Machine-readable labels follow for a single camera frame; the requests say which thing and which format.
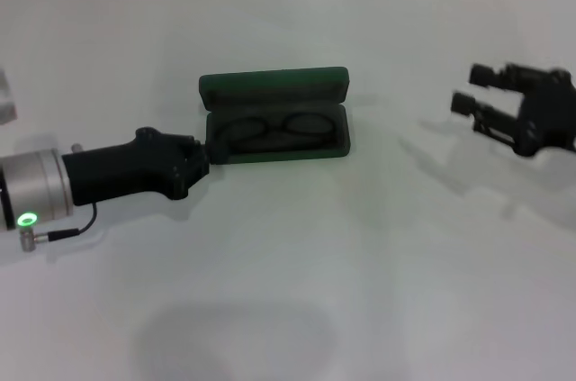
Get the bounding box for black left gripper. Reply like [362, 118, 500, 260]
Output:
[60, 126, 212, 208]

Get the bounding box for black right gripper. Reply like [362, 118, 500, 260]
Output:
[450, 63, 576, 159]

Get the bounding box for left arm connector with cable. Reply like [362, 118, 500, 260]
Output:
[17, 204, 99, 255]

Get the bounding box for green glasses case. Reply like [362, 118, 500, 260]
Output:
[198, 66, 352, 167]

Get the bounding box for black glasses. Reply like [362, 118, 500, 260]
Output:
[214, 113, 337, 152]

